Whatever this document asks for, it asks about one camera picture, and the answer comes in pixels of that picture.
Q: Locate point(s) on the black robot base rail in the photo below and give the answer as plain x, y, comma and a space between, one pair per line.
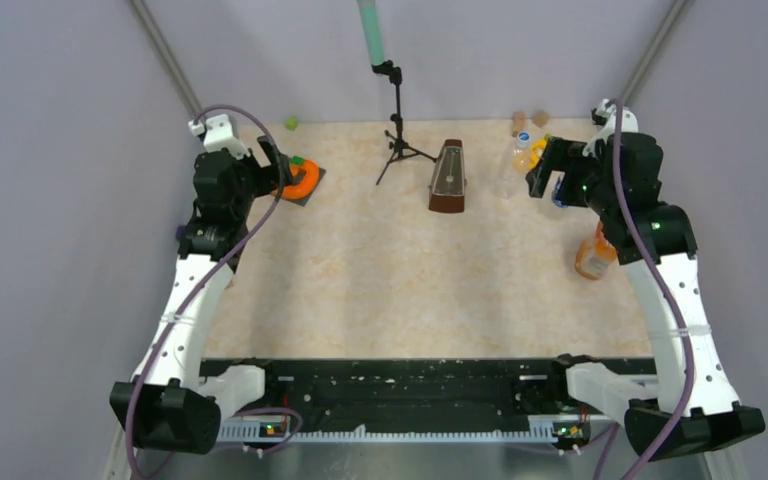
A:
412, 401

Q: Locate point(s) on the grey square base plate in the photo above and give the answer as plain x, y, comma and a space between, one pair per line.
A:
305, 183

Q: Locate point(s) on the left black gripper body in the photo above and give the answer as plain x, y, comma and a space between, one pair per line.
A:
269, 177

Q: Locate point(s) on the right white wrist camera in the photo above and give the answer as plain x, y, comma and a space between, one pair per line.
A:
610, 116

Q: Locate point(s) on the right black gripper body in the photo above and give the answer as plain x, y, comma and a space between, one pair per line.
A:
581, 172

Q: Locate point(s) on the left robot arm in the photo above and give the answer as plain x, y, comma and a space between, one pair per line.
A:
167, 405

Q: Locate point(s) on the wooden block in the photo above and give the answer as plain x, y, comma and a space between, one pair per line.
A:
540, 118
518, 122

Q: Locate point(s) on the clear bottle blue cap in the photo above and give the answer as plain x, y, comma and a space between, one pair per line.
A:
513, 166

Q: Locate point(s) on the brown metronome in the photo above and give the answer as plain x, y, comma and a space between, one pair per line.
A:
448, 181

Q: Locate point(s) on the black tripod stand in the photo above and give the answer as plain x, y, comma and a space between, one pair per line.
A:
399, 147

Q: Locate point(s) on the orange tape dispenser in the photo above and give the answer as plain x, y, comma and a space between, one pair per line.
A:
306, 163

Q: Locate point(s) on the green foam microphone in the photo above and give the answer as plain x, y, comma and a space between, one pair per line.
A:
372, 33

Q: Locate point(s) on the right wooden block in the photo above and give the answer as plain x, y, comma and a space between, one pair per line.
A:
540, 118

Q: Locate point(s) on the orange clear plastic bottle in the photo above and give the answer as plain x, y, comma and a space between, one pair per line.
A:
595, 255

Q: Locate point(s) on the left wooden block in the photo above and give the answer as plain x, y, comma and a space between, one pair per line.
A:
518, 122

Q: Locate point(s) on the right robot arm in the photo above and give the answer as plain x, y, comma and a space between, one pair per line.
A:
692, 408

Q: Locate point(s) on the yellow triangle toy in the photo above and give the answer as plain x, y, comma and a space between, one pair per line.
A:
536, 152

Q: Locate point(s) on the blue water bottle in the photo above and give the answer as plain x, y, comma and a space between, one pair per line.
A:
555, 195

